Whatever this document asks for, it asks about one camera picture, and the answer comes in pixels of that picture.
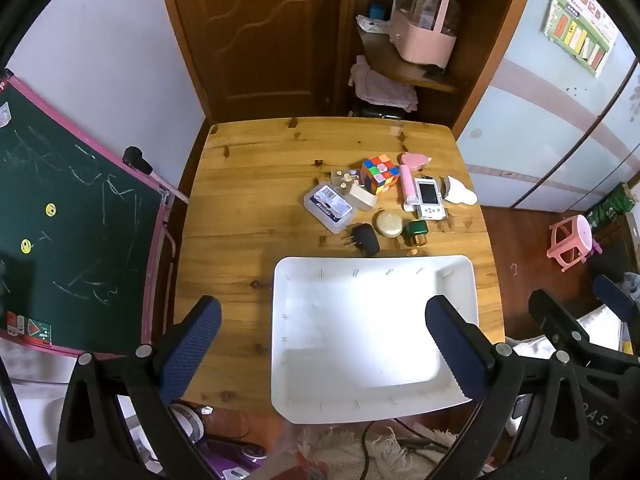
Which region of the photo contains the black clamp knob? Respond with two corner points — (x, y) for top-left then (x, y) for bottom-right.
(123, 146), (154, 176)

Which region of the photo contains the pink folded cloth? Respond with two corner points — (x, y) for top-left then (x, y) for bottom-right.
(348, 55), (419, 113)

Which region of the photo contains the pink ribbed hair roller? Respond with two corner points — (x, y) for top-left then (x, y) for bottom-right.
(398, 164), (419, 212)

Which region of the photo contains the white plastic tray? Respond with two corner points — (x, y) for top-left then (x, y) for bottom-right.
(270, 254), (481, 426)

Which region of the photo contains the brown wooden door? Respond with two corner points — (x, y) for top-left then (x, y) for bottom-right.
(155, 0), (353, 123)

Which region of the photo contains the white plastic scoop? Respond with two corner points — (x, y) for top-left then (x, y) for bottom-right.
(442, 175), (478, 206)

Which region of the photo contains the green chalkboard with pink frame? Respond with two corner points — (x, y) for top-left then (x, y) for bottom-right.
(0, 72), (188, 361)

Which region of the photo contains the pink storage basket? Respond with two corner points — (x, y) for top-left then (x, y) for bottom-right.
(389, 0), (461, 67)

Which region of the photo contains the beige shaggy rug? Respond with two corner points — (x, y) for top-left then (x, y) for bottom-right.
(297, 425), (471, 480)

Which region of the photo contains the purple and white appliance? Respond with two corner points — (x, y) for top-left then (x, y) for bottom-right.
(167, 400), (268, 480)

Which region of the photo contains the brown wooden shelf cabinet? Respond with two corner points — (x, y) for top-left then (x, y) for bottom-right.
(345, 0), (541, 136)

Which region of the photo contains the black power plug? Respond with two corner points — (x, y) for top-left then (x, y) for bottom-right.
(344, 223), (381, 257)

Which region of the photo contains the round cream compact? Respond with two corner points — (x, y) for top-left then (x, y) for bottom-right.
(374, 209), (404, 237)

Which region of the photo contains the clear plastic box with label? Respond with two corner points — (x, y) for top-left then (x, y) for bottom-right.
(303, 182), (357, 235)

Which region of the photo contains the multicoloured puzzle cube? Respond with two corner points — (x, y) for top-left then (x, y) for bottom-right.
(361, 154), (401, 195)

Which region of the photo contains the green cardboard box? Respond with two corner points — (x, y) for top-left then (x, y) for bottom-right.
(585, 182), (637, 233)

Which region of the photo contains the silver digital camera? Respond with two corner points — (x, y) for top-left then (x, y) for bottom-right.
(415, 176), (446, 221)

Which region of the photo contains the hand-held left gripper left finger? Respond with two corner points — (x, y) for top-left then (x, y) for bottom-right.
(56, 295), (223, 480)

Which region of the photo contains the small green jar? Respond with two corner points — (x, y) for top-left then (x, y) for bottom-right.
(403, 219), (430, 247)

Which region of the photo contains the wall poster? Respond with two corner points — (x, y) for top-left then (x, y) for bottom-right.
(542, 0), (617, 78)

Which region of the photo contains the pink plastic stool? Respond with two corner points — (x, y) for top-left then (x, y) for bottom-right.
(547, 214), (603, 273)

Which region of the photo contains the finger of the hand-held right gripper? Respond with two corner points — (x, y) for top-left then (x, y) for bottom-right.
(593, 275), (639, 322)
(528, 289), (591, 356)

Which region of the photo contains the black cable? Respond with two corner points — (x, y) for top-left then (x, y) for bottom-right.
(361, 417), (381, 480)

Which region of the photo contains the pale sliding wardrobe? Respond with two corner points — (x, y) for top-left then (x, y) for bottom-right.
(452, 0), (640, 211)

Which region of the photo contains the white plastic packet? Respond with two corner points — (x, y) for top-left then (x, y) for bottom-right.
(356, 14), (393, 36)

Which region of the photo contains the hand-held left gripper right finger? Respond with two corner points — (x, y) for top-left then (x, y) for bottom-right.
(425, 294), (591, 480)

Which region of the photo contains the small clear stud box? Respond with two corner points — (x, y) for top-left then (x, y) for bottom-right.
(330, 169), (364, 196)

